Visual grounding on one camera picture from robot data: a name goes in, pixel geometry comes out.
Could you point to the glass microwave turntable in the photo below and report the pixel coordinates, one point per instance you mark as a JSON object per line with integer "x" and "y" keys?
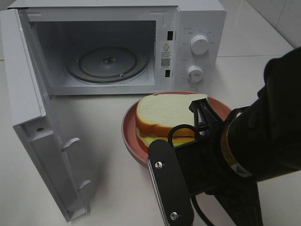
{"x": 107, "y": 65}

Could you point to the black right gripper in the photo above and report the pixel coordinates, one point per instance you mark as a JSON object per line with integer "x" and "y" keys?
{"x": 206, "y": 171}

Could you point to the white microwave door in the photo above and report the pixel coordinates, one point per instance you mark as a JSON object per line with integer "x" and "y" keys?
{"x": 65, "y": 165}

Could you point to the white bread sandwich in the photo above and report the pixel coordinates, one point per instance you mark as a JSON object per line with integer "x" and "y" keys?
{"x": 156, "y": 115}

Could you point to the round door release button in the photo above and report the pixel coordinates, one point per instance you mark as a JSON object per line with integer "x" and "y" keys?
{"x": 193, "y": 89}

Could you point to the lower white timer knob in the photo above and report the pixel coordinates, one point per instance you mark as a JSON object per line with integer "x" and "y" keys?
{"x": 195, "y": 74}

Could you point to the pink round plate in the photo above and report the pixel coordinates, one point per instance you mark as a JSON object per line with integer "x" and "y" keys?
{"x": 136, "y": 148}

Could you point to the white microwave oven body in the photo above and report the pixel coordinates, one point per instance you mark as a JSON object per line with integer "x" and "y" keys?
{"x": 161, "y": 28}

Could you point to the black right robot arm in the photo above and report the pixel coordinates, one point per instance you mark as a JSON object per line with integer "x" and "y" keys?
{"x": 254, "y": 143}

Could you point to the upper white power knob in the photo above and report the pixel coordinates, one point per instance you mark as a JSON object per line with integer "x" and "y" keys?
{"x": 199, "y": 44}

